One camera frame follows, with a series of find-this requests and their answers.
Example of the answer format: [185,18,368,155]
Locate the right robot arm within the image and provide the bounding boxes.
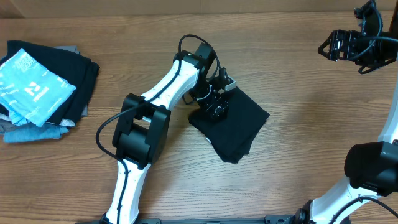
[282,1,397,223]

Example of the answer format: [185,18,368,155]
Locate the folded light blue printed shirt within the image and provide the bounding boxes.
[1,49,76,127]

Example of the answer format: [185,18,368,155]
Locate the folded white grey garment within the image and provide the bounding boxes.
[1,114,75,135]

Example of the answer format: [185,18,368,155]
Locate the black t-shirt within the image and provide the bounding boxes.
[188,88,269,164]

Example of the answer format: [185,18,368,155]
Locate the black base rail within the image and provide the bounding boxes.
[74,214,312,224]

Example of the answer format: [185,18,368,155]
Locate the folded blue heather shirt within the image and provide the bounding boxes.
[3,123,69,143]

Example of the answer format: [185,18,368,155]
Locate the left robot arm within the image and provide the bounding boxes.
[99,43,235,223]

